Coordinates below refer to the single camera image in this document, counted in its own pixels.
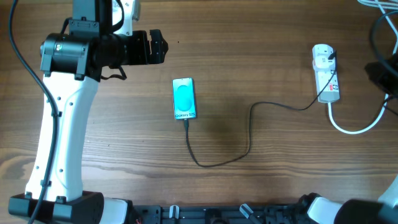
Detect smartphone with teal screen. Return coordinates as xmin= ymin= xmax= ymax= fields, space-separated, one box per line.
xmin=172 ymin=77 xmax=197 ymax=119

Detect black USB charging cable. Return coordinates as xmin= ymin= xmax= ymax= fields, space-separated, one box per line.
xmin=182 ymin=50 xmax=338 ymax=169

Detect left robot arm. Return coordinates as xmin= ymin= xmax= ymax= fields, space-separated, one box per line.
xmin=8 ymin=0 xmax=168 ymax=223

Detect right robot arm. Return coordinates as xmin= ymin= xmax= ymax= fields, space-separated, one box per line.
xmin=295 ymin=45 xmax=397 ymax=223

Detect white USB charger plug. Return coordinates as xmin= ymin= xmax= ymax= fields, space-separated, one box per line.
xmin=312 ymin=54 xmax=336 ymax=72

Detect white power strip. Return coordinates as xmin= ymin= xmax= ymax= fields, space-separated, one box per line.
xmin=312 ymin=44 xmax=340 ymax=103

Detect white power strip cord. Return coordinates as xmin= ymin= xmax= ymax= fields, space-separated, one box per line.
xmin=327 ymin=0 xmax=398 ymax=136

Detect white cables at corner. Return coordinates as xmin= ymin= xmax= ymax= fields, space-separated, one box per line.
xmin=356 ymin=0 xmax=398 ymax=11

